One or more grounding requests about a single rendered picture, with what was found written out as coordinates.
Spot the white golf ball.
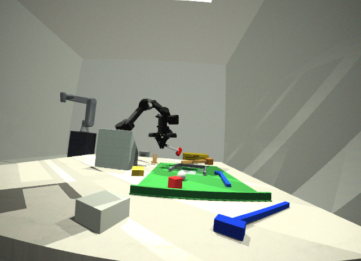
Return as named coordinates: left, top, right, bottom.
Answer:
left=177, top=171, right=186, bottom=180

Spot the red cube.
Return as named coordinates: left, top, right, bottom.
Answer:
left=168, top=176, right=183, bottom=189

